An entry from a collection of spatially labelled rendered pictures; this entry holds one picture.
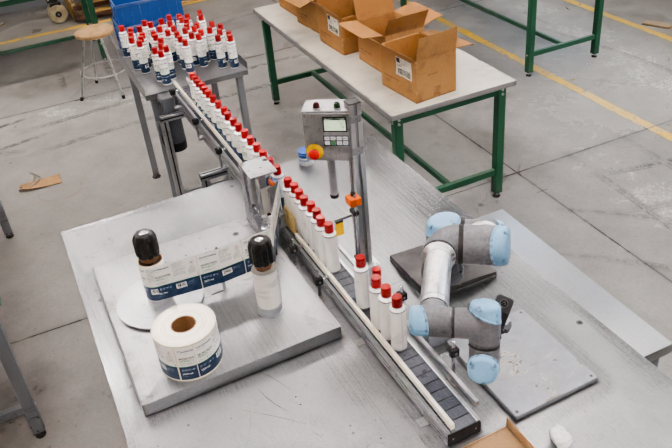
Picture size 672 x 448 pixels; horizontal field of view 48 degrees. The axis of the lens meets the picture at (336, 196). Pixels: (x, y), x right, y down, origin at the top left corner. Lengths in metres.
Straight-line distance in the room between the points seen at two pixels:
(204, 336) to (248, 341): 0.21
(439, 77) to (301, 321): 2.00
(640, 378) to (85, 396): 2.47
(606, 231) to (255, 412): 2.70
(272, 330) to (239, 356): 0.15
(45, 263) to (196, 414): 2.55
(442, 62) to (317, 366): 2.15
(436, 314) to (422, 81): 2.39
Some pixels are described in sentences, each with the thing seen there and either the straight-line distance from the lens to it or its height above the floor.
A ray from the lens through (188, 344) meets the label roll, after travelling 2.33.
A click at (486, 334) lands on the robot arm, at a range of 1.85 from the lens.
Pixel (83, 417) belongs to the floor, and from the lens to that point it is 3.72.
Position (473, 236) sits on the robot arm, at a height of 1.30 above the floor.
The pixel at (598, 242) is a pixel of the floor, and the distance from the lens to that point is 4.42.
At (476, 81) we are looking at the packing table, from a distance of 4.36.
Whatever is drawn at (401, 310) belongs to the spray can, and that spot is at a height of 1.04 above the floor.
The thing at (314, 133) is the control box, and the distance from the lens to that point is 2.54.
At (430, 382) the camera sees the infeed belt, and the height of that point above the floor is 0.88.
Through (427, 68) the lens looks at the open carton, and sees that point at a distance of 4.07.
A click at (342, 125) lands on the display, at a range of 2.50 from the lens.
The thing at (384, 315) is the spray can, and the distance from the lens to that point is 2.37.
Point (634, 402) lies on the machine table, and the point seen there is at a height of 0.83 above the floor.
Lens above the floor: 2.56
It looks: 32 degrees down
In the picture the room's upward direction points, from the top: 6 degrees counter-clockwise
